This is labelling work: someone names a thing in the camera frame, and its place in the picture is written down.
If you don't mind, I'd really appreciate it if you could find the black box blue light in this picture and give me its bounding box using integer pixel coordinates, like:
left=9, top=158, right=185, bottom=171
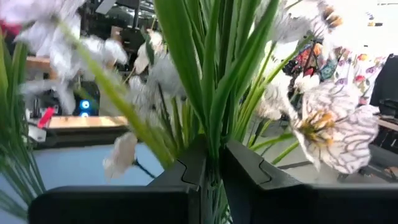
left=73, top=80, right=100, bottom=118

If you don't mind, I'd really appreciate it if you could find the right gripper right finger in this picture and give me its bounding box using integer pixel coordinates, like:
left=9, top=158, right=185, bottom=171
left=221, top=139, right=398, bottom=224

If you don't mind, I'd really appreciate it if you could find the floral patterned cloth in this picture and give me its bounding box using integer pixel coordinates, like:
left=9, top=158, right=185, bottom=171
left=279, top=43, right=389, bottom=106

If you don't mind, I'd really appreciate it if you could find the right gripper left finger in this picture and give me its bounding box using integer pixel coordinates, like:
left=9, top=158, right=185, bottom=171
left=27, top=139, right=208, bottom=224

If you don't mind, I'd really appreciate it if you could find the black metal table frame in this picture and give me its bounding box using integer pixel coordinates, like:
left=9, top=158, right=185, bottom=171
left=34, top=126, right=131, bottom=150

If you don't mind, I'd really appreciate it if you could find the small red tag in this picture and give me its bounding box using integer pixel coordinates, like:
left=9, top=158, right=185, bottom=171
left=37, top=106, right=56, bottom=129

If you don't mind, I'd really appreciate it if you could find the white artificial flower bunch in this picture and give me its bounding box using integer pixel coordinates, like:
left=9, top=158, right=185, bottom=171
left=0, top=0, right=382, bottom=224

